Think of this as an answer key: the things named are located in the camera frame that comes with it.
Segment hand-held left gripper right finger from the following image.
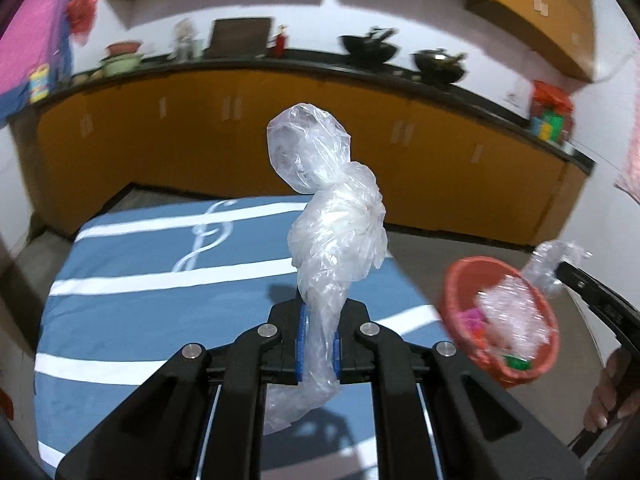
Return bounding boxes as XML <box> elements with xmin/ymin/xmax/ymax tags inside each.
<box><xmin>332</xmin><ymin>297</ymin><xmax>586</xmax><ymax>480</ymax></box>

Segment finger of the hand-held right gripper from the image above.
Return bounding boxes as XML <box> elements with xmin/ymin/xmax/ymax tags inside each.
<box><xmin>552</xmin><ymin>260</ymin><xmax>640</xmax><ymax>347</ymax></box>

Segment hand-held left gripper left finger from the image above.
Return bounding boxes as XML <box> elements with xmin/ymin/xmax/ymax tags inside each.
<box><xmin>55</xmin><ymin>297</ymin><xmax>308</xmax><ymax>480</ymax></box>

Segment small bubble wrap piece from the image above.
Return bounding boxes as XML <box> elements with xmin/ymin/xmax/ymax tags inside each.
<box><xmin>522</xmin><ymin>239</ymin><xmax>593</xmax><ymax>298</ymax></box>

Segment large bubble wrap sheet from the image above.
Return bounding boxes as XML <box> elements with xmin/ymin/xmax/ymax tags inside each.
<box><xmin>475</xmin><ymin>276</ymin><xmax>548</xmax><ymax>361</ymax></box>

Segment pink wrapper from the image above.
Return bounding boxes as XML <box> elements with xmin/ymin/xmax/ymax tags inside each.
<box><xmin>460</xmin><ymin>309</ymin><xmax>488</xmax><ymax>341</ymax></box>

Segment clear plastic bag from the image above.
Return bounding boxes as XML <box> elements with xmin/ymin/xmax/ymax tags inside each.
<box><xmin>262</xmin><ymin>102</ymin><xmax>390</xmax><ymax>436</ymax></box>

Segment red plastic basin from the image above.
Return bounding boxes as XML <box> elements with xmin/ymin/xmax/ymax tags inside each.
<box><xmin>437</xmin><ymin>256</ymin><xmax>561</xmax><ymax>388</ymax></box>

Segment person's right hand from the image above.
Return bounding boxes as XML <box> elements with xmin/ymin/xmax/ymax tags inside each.
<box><xmin>582</xmin><ymin>347</ymin><xmax>636</xmax><ymax>433</ymax></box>

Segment pink floral cloth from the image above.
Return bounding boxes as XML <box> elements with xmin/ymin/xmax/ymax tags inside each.
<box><xmin>612</xmin><ymin>105</ymin><xmax>640</xmax><ymax>196</ymax></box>

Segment blue white striped blanket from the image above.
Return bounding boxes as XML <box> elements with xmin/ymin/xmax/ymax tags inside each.
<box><xmin>32</xmin><ymin>195</ymin><xmax>443</xmax><ymax>480</ymax></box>

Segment orange lower kitchen cabinets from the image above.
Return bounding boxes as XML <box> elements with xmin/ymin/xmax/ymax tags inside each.
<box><xmin>35</xmin><ymin>67</ymin><xmax>588</xmax><ymax>248</ymax></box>

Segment black wok with lid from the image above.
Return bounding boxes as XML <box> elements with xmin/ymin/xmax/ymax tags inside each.
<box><xmin>412</xmin><ymin>47</ymin><xmax>468</xmax><ymax>85</ymax></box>

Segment black kitchen countertop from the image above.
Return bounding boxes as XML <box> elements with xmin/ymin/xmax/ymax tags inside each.
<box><xmin>10</xmin><ymin>47</ymin><xmax>596</xmax><ymax>171</ymax></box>

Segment red bottle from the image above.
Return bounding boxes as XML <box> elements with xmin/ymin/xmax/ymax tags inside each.
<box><xmin>270</xmin><ymin>27</ymin><xmax>290</xmax><ymax>61</ymax></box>

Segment dark cutting board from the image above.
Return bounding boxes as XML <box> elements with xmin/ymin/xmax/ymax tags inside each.
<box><xmin>205</xmin><ymin>17</ymin><xmax>273</xmax><ymax>59</ymax></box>

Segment glass jar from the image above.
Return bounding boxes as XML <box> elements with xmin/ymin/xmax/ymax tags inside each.
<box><xmin>172</xmin><ymin>19</ymin><xmax>196</xmax><ymax>61</ymax></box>

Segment hanging red plastic bag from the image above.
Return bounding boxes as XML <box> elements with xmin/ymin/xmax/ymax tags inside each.
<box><xmin>66</xmin><ymin>0</ymin><xmax>101</xmax><ymax>46</ymax></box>

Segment pink and blue curtain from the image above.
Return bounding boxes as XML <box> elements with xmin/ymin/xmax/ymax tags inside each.
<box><xmin>0</xmin><ymin>0</ymin><xmax>88</xmax><ymax>121</ymax></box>

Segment black wok with handle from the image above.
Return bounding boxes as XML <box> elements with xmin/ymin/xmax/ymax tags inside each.
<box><xmin>339</xmin><ymin>27</ymin><xmax>401</xmax><ymax>66</ymax></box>

